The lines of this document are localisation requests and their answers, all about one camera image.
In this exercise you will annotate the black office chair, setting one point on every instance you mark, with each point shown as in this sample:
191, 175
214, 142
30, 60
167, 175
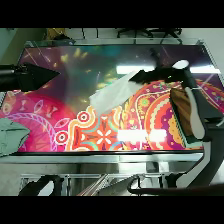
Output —
135, 32
168, 32

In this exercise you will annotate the brown garment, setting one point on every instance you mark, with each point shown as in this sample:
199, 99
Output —
181, 110

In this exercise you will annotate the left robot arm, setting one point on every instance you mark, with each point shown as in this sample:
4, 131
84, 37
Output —
23, 77

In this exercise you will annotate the pale green garment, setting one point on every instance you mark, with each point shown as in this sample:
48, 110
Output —
11, 135

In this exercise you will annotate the white shirt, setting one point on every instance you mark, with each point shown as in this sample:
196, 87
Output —
111, 95

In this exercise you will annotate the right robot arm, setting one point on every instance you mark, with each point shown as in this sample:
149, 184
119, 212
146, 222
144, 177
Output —
200, 110

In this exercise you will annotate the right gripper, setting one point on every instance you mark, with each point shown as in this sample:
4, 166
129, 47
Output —
158, 75

